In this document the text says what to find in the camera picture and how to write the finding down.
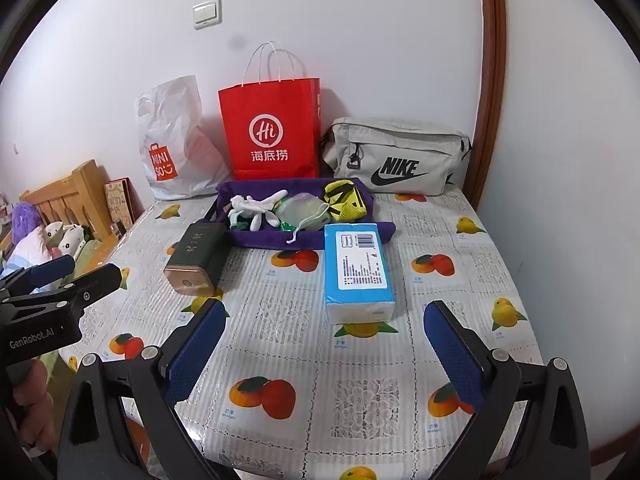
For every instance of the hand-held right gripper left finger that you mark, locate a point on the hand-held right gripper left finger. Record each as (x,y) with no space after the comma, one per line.
(195,350)

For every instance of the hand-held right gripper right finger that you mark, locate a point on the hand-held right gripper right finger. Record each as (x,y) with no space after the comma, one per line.
(450,355)

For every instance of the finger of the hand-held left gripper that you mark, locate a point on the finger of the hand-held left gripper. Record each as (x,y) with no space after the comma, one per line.
(50,267)
(95,282)

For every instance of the purple fabric storage tray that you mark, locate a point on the purple fabric storage tray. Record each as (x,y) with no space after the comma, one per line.
(300,240)

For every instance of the yellow mesh bag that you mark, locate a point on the yellow mesh bag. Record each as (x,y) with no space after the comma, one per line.
(345,200)

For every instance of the person's left hand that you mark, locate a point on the person's left hand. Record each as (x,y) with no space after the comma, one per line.
(35,400)

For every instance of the white spotted plush toy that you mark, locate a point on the white spotted plush toy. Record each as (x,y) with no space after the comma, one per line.
(67,242)

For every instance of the purple plush toy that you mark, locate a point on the purple plush toy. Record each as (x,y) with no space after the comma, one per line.
(25,220)

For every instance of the wooden headboard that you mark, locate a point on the wooden headboard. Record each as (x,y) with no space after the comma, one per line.
(70,195)

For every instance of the patterned book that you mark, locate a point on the patterned book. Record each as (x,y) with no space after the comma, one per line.
(119,200)

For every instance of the blue tissue pack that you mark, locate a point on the blue tissue pack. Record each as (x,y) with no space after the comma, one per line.
(357,270)

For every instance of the white plastic shopping bag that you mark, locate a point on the white plastic shopping bag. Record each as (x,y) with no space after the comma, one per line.
(175,120)

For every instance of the grey waist bag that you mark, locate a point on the grey waist bag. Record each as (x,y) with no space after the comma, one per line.
(400,135)

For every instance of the red paper bag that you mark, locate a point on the red paper bag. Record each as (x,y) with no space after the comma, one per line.
(270,110)

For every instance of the wooden door frame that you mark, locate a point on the wooden door frame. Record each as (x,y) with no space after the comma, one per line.
(492,85)

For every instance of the white light switch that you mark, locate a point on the white light switch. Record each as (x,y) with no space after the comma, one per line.
(206,14)

